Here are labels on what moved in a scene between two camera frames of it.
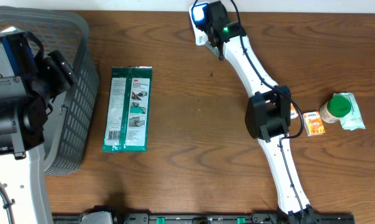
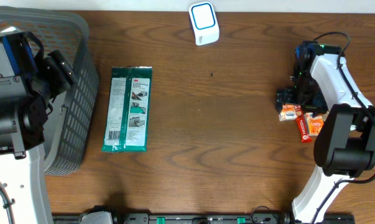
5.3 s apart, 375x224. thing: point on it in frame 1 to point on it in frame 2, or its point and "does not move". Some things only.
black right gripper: (219, 53) to (318, 106)
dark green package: (126, 122) does not move
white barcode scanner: (198, 12) does not move
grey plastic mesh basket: (69, 125) does not move
